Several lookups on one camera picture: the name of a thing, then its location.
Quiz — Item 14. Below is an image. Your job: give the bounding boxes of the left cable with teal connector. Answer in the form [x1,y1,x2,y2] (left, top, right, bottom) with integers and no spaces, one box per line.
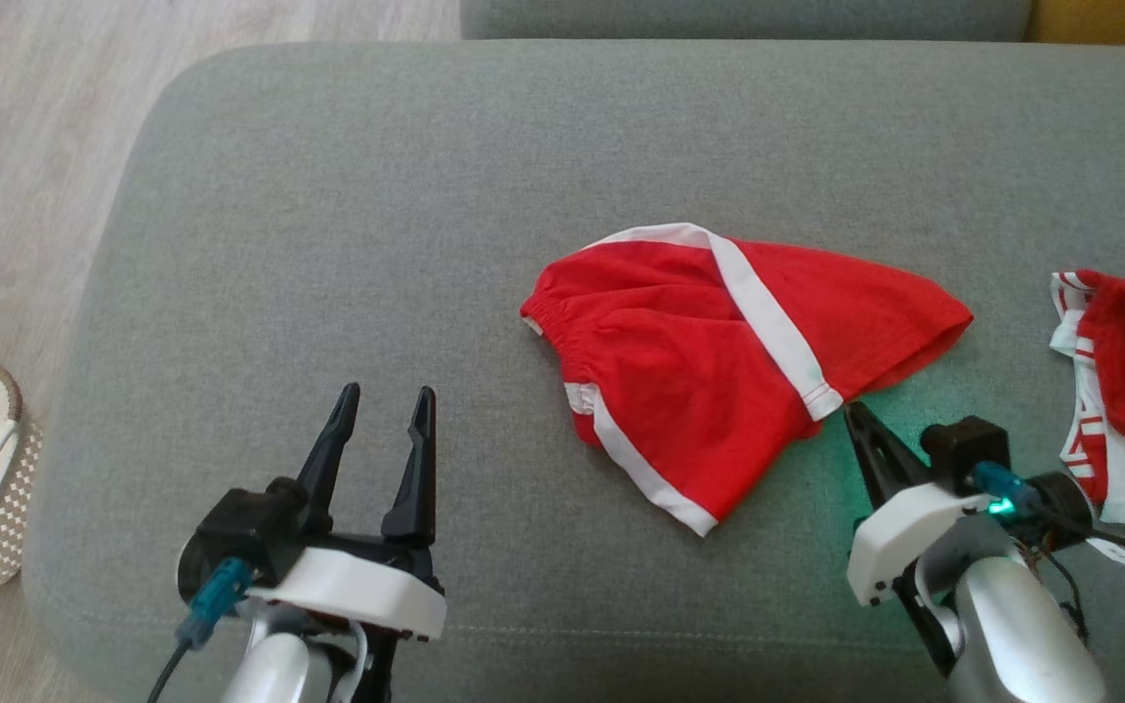
[146,557,256,703]

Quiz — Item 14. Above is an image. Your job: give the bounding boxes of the red shorts with white stripes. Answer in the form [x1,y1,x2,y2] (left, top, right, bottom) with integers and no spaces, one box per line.
[520,223,975,538]

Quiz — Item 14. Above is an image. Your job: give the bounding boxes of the yellow cushion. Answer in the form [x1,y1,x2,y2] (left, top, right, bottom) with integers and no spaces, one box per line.
[1026,0,1125,47]

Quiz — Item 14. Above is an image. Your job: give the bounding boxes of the grey fabric sofa ottoman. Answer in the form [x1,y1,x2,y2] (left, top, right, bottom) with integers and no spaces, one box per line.
[23,39,1125,703]

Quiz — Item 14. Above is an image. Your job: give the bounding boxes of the grey sofa seat cushion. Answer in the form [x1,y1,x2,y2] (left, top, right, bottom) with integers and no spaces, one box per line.
[460,0,1034,42]

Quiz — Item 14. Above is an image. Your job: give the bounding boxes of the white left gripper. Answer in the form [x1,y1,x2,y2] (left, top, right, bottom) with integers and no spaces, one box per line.
[248,383,448,643]

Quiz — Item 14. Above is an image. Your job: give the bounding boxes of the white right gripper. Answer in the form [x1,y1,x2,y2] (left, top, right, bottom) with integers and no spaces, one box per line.
[843,400,995,608]

